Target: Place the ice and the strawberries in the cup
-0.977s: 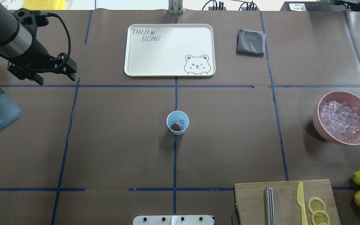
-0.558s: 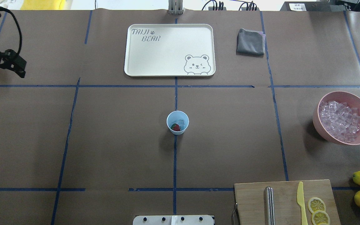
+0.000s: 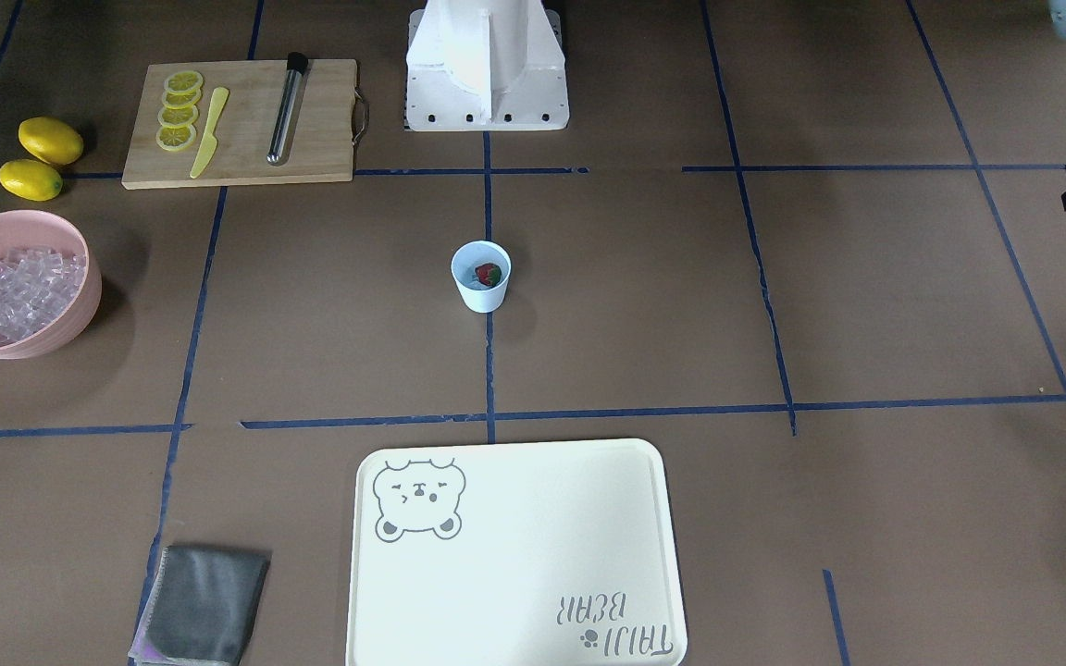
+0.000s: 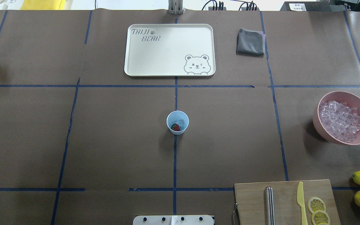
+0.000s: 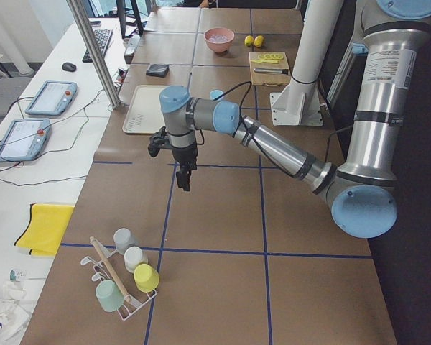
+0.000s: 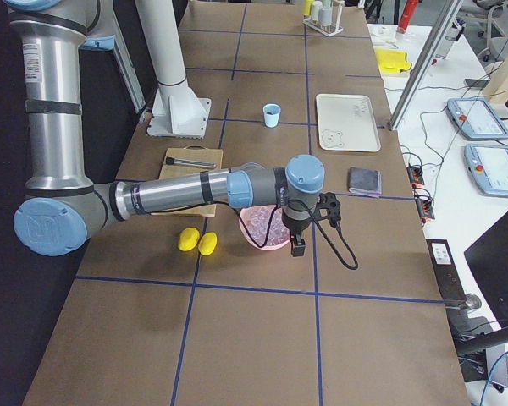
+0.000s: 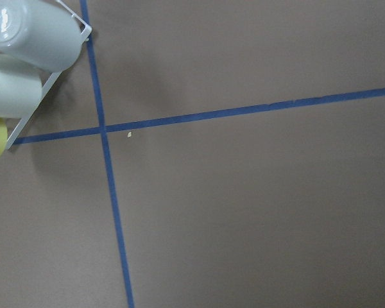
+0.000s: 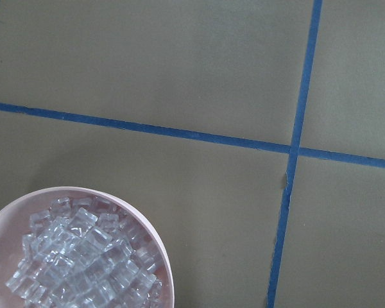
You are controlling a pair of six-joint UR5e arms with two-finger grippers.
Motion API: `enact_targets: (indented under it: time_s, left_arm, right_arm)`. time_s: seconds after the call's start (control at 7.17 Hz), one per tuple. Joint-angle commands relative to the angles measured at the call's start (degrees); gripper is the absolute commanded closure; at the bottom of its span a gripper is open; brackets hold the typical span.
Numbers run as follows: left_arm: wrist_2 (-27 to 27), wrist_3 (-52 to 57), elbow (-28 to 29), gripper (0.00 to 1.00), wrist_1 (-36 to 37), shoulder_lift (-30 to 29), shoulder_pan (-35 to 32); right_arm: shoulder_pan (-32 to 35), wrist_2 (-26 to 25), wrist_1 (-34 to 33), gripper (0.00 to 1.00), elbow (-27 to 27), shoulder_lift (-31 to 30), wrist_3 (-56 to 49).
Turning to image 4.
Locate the red strawberry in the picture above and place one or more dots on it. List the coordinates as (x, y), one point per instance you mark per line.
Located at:
(176, 127)

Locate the light blue plastic cup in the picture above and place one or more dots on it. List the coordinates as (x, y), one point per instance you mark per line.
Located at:
(173, 117)

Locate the ice cube in cup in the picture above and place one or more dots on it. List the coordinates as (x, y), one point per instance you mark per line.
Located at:
(182, 123)

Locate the pile of clear ice cubes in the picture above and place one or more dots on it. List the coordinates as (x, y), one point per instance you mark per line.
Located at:
(340, 120)

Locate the cream bear serving tray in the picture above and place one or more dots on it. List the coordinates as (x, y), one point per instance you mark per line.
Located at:
(170, 50)

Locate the folded grey cloth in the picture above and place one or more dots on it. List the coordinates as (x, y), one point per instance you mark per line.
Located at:
(250, 42)

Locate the black power strip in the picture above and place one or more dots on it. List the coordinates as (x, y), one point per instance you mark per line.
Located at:
(248, 6)
(213, 5)

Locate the wooden cutting board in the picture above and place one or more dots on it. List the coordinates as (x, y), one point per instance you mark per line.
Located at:
(251, 208)

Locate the yellow plastic knife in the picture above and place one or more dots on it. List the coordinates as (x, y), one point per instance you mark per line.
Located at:
(301, 202)

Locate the upper lemon slice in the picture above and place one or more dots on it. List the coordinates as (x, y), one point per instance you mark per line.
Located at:
(316, 204)

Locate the lemon slice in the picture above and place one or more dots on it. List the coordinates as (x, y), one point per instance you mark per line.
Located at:
(320, 217)
(316, 204)

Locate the pink bowl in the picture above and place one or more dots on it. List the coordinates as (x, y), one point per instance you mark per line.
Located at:
(339, 96)

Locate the lower lemon slice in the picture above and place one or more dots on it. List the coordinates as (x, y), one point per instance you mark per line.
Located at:
(320, 217)

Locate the yellow cloth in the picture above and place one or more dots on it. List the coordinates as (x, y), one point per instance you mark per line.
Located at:
(43, 5)

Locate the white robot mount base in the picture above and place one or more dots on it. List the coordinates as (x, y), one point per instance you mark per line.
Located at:
(174, 220)

